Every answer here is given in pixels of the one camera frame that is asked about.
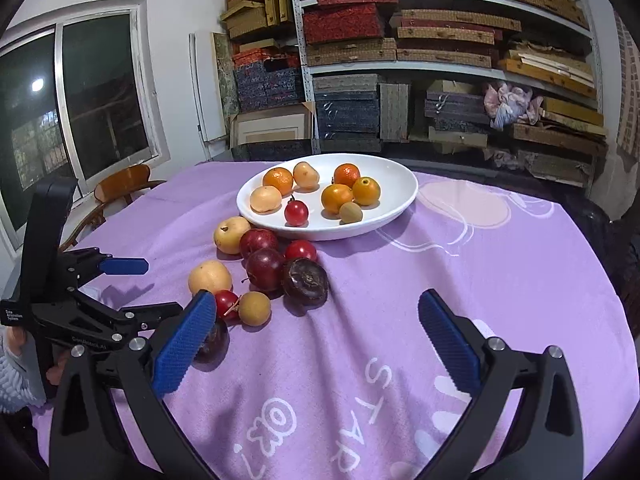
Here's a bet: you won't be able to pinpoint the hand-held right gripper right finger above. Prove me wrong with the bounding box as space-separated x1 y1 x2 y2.
416 287 586 480

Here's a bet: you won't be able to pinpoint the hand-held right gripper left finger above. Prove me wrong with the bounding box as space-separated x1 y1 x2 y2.
49 289 221 480

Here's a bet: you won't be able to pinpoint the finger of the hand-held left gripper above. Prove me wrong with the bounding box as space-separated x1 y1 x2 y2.
60 247 150 288
74 290 184 347

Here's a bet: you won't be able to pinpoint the dark purple mangosteen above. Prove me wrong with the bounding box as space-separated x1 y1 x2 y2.
280 257 330 306
192 317 231 365

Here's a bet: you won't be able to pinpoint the yellow pear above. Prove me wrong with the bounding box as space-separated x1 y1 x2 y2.
214 216 252 255

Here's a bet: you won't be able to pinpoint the dark red plum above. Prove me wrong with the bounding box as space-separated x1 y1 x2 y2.
238 228 279 259
244 248 286 292

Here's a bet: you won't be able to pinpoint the white oval plate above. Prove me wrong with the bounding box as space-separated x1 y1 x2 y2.
236 153 419 241

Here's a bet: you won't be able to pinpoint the orange-yellow tomato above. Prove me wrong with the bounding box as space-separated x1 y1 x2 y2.
352 176 381 206

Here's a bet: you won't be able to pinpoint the large orange mandarin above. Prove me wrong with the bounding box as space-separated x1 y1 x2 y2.
320 183 354 215

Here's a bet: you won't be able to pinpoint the person's left forearm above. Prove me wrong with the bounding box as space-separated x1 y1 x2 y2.
0 332 51 413

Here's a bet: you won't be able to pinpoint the person's left hand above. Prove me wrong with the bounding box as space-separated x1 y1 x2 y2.
45 352 71 386

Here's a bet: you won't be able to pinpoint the wooden chair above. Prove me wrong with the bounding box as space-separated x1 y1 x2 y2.
60 163 167 253

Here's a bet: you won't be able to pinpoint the purple printed tablecloth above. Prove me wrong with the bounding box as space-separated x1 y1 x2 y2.
30 160 633 480

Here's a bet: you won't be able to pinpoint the white framed window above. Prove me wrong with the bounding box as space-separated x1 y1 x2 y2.
0 0 168 251

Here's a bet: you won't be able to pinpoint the white board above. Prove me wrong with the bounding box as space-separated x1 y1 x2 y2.
189 32 228 143

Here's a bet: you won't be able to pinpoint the open cardboard box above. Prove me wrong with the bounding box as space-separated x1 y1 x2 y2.
229 101 317 153

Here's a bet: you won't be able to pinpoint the green patterned board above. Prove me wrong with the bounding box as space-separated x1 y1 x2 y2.
212 31 241 113

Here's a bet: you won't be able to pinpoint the stack of blue patterned boxes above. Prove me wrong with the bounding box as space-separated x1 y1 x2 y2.
232 47 306 113

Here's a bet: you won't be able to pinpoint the stack of dark brown boxes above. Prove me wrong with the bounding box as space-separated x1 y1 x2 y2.
425 90 493 133

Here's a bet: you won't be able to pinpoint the upright grey woven boxes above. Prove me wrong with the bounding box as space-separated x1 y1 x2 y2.
380 82 411 142

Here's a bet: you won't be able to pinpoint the pink crumpled bag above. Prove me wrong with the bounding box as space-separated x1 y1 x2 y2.
482 81 545 131

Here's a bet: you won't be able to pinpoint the stack of dark grey boxes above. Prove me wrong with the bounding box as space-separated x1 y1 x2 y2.
312 74 382 141

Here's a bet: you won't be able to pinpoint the stack of small tan boxes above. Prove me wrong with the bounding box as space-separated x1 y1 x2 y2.
220 0 293 41

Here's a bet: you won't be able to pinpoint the grey metal shelving rack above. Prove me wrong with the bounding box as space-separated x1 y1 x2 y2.
287 0 606 196

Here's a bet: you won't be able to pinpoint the stack of woven tan boxes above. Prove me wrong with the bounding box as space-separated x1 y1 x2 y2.
305 8 522 68

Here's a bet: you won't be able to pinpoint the stack of yellow wooden boxes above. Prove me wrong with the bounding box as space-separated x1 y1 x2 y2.
500 42 608 141

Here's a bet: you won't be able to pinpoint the brick pattern sheet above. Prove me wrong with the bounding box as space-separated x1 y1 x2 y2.
615 15 640 156

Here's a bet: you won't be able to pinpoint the stack of red patterned boxes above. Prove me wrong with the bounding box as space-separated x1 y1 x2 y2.
302 0 398 46

